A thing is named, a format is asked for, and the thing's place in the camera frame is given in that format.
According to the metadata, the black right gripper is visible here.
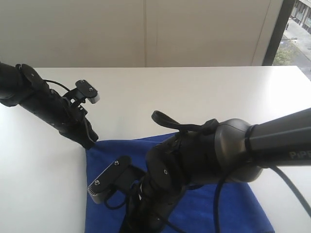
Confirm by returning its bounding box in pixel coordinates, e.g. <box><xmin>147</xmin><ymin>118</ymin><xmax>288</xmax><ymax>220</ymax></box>
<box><xmin>116</xmin><ymin>165</ymin><xmax>171</xmax><ymax>233</ymax></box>

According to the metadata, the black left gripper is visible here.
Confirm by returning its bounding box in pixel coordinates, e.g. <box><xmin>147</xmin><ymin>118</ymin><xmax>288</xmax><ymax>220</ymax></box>
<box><xmin>59</xmin><ymin>89</ymin><xmax>99</xmax><ymax>150</ymax></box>

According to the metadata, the blue microfiber towel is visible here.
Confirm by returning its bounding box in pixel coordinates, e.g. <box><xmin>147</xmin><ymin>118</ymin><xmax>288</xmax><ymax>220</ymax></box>
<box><xmin>85</xmin><ymin>134</ymin><xmax>275</xmax><ymax>233</ymax></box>

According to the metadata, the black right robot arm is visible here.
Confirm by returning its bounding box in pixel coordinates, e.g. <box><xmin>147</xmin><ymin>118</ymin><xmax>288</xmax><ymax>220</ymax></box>
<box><xmin>120</xmin><ymin>109</ymin><xmax>311</xmax><ymax>233</ymax></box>

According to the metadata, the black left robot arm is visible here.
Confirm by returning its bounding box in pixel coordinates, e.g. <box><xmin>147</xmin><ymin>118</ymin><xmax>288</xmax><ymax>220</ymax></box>
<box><xmin>0</xmin><ymin>63</ymin><xmax>99</xmax><ymax>150</ymax></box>

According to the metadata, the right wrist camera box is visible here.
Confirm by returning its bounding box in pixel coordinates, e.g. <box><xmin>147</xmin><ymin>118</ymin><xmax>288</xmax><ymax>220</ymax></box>
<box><xmin>87</xmin><ymin>156</ymin><xmax>135</xmax><ymax>204</ymax></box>

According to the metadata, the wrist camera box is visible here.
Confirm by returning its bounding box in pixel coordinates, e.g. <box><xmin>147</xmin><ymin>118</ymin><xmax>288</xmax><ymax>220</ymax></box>
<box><xmin>75</xmin><ymin>80</ymin><xmax>100</xmax><ymax>104</ymax></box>
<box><xmin>87</xmin><ymin>156</ymin><xmax>135</xmax><ymax>204</ymax></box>

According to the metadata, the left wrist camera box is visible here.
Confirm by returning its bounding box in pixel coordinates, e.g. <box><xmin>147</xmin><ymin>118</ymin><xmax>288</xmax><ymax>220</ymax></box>
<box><xmin>75</xmin><ymin>80</ymin><xmax>100</xmax><ymax>104</ymax></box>

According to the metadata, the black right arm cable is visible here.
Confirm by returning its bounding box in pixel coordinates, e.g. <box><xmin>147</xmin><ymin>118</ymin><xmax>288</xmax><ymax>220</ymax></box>
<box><xmin>104</xmin><ymin>110</ymin><xmax>311</xmax><ymax>233</ymax></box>

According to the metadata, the black window frame post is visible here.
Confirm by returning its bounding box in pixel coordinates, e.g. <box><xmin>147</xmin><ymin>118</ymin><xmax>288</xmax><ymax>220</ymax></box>
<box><xmin>262</xmin><ymin>0</ymin><xmax>295</xmax><ymax>66</ymax></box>

